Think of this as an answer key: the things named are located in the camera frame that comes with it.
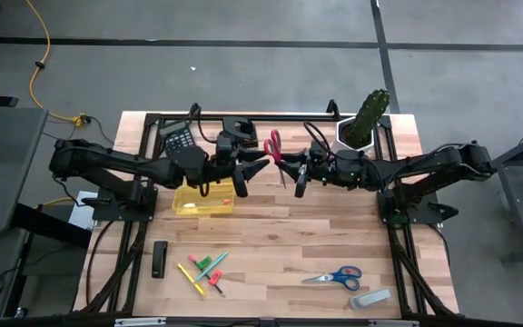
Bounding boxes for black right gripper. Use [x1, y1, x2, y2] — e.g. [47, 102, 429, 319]
[280, 148, 334, 199]

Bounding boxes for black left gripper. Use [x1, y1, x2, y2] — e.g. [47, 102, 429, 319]
[215, 149, 271, 199]

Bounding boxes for red handled scissors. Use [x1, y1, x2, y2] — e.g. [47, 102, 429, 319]
[262, 128, 288, 191]

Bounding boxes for teal pen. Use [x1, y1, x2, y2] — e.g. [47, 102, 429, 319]
[195, 252, 230, 282]

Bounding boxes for blue handled scissors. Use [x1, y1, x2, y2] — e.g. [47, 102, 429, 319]
[301, 265, 363, 292]

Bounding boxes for black tape dispenser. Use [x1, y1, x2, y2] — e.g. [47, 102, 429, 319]
[221, 115, 260, 150]

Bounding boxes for yellow transparent pencil case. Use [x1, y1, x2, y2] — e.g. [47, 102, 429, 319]
[172, 179, 236, 217]

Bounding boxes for black desk calculator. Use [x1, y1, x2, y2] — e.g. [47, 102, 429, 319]
[159, 120, 199, 158]

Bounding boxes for green cactus plant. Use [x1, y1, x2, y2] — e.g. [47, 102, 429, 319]
[350, 88, 392, 149]

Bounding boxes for black pen with red cap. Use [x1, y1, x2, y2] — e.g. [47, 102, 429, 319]
[187, 253, 226, 297]

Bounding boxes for yellow pen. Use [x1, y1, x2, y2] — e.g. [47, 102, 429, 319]
[177, 263, 207, 299]

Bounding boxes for black stapler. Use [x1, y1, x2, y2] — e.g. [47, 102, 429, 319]
[151, 240, 170, 280]

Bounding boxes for grey stapler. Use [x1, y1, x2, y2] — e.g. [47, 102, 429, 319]
[349, 287, 393, 311]

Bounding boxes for white flat box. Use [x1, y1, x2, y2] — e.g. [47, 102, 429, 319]
[68, 190, 99, 231]

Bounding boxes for grey metal stand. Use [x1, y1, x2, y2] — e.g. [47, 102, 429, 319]
[471, 124, 523, 264]

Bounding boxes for grey desk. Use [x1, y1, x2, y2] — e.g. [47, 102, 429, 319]
[0, 106, 48, 236]

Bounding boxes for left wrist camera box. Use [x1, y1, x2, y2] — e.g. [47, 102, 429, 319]
[217, 134, 235, 158]

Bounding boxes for black cable bundle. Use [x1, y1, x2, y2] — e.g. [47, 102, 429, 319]
[84, 221, 143, 314]
[388, 226, 456, 317]

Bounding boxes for silver metal bracket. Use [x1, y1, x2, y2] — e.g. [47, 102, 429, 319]
[369, 320, 420, 327]
[113, 317, 167, 327]

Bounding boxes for yellow extension cable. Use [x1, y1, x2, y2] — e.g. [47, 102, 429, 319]
[24, 0, 91, 128]
[38, 196, 79, 209]

